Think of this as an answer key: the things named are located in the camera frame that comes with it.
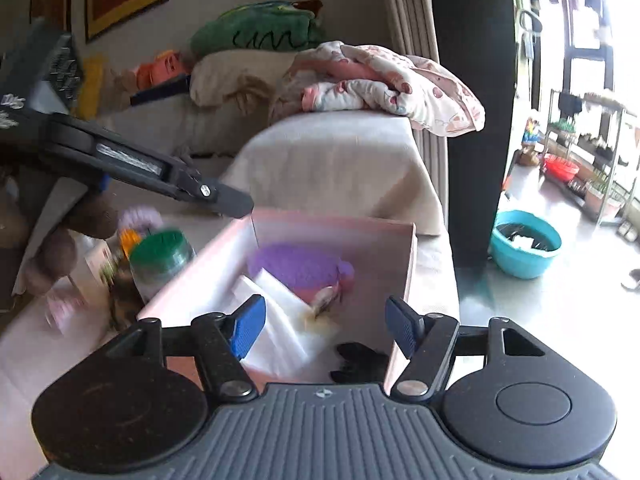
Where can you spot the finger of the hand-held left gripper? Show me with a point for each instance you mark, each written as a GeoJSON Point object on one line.
{"type": "Point", "coordinates": [150, 167]}
{"type": "Point", "coordinates": [162, 88]}

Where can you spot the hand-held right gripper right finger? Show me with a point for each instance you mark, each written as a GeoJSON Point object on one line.
{"type": "Point", "coordinates": [401, 330]}

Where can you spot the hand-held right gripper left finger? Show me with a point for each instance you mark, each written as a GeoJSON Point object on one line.
{"type": "Point", "coordinates": [247, 327]}

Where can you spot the pink cardboard box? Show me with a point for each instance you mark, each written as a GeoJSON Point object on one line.
{"type": "Point", "coordinates": [220, 260]}

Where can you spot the black soft toy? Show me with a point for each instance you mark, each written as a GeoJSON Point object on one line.
{"type": "Point", "coordinates": [357, 360]}

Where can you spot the purple soft pouch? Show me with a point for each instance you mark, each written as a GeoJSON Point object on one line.
{"type": "Point", "coordinates": [297, 265]}

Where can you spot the orange plush toy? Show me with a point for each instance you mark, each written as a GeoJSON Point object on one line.
{"type": "Point", "coordinates": [160, 67]}

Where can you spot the white paper sheet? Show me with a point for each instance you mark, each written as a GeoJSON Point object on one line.
{"type": "Point", "coordinates": [280, 330]}

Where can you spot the purple fluffy toy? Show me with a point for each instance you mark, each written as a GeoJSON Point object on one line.
{"type": "Point", "coordinates": [140, 217]}

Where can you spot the yellow plush toy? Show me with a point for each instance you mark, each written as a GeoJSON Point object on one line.
{"type": "Point", "coordinates": [92, 85]}

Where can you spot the beige pillow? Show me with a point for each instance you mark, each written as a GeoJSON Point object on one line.
{"type": "Point", "coordinates": [235, 77]}

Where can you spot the green lid plastic jar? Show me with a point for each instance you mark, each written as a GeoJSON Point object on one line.
{"type": "Point", "coordinates": [160, 262]}

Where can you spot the green plush pillow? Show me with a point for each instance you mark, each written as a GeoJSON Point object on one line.
{"type": "Point", "coordinates": [255, 30]}

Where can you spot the brown teddy bear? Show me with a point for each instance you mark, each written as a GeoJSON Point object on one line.
{"type": "Point", "coordinates": [65, 240]}

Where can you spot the small white carton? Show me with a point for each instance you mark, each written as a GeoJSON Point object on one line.
{"type": "Point", "coordinates": [96, 267]}

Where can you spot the teal plastic basin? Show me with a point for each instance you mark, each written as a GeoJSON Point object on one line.
{"type": "Point", "coordinates": [525, 252]}

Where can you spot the small pink white toy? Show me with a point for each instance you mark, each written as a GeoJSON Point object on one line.
{"type": "Point", "coordinates": [62, 310]}

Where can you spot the red plastic basin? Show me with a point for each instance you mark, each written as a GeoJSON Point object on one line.
{"type": "Point", "coordinates": [561, 167]}

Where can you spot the pink printed blanket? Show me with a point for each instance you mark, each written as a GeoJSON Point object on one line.
{"type": "Point", "coordinates": [400, 85]}

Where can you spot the pair of shoes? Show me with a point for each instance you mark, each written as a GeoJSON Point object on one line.
{"type": "Point", "coordinates": [628, 232]}

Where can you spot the metal shelf rack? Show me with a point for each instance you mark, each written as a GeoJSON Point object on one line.
{"type": "Point", "coordinates": [595, 160]}

